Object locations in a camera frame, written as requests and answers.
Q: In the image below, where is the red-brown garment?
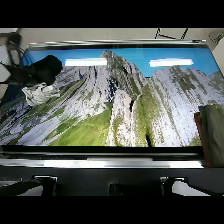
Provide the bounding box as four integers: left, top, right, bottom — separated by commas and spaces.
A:
194, 111, 210, 166

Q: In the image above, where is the pale green sweatshirt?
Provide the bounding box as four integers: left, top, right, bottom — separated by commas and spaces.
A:
198, 103, 224, 168

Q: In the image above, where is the white garment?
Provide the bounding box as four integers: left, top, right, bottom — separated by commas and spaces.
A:
21, 82, 61, 107

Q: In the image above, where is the black garment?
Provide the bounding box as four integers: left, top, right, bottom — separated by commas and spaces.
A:
30, 54, 64, 86

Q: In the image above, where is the silver frame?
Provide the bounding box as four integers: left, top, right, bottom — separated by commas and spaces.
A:
0, 39, 208, 197

